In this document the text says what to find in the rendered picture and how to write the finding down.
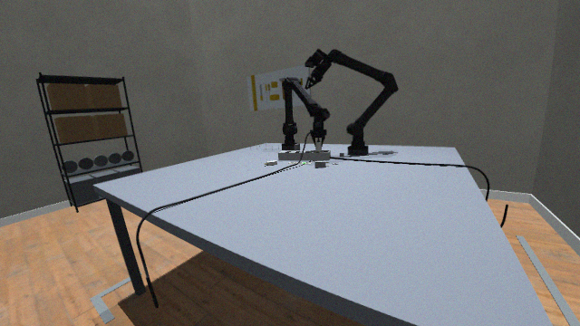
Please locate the grey plug with two brass pins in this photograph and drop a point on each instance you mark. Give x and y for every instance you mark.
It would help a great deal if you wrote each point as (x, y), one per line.
(320, 164)

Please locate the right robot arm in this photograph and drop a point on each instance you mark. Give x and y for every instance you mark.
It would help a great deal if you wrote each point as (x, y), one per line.
(321, 114)

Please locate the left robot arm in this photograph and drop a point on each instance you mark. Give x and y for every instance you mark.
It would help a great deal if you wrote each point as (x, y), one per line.
(390, 85)

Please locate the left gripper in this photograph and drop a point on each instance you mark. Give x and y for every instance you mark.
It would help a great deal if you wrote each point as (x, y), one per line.
(316, 75)

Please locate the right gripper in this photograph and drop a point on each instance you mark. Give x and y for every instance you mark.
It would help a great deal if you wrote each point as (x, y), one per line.
(321, 132)

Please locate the white power strip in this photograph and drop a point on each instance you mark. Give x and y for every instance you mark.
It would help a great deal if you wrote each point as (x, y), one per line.
(307, 155)

